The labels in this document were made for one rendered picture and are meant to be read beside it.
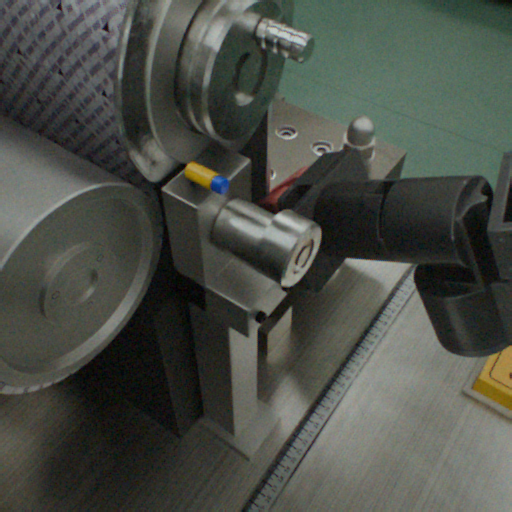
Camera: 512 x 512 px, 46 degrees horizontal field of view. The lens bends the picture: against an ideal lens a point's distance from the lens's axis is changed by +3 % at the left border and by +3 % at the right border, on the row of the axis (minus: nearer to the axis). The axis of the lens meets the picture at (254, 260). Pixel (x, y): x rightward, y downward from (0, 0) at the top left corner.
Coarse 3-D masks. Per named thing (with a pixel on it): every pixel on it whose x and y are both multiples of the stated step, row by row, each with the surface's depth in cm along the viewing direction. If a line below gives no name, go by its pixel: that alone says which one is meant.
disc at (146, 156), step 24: (144, 0) 25; (288, 0) 35; (144, 24) 26; (288, 24) 36; (120, 48) 26; (144, 48) 27; (120, 72) 26; (144, 72) 27; (120, 96) 27; (144, 96) 28; (120, 120) 27; (144, 120) 29; (144, 144) 29; (240, 144) 38; (144, 168) 30; (168, 168) 32
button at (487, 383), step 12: (492, 360) 57; (504, 360) 57; (480, 372) 58; (492, 372) 56; (504, 372) 56; (480, 384) 56; (492, 384) 56; (504, 384) 56; (492, 396) 57; (504, 396) 56
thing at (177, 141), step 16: (176, 0) 27; (192, 0) 28; (160, 16) 26; (176, 16) 27; (160, 32) 27; (176, 32) 28; (160, 48) 27; (176, 48) 28; (160, 64) 28; (160, 80) 28; (160, 96) 29; (160, 112) 29; (176, 112) 30; (160, 128) 30; (176, 128) 31; (160, 144) 30; (176, 144) 31; (192, 144) 33; (208, 144) 34; (224, 144) 36; (176, 160) 32; (192, 160) 33
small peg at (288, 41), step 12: (264, 24) 29; (276, 24) 29; (264, 36) 29; (276, 36) 29; (288, 36) 29; (300, 36) 29; (312, 36) 29; (264, 48) 30; (276, 48) 29; (288, 48) 29; (300, 48) 29; (312, 48) 29; (300, 60) 29
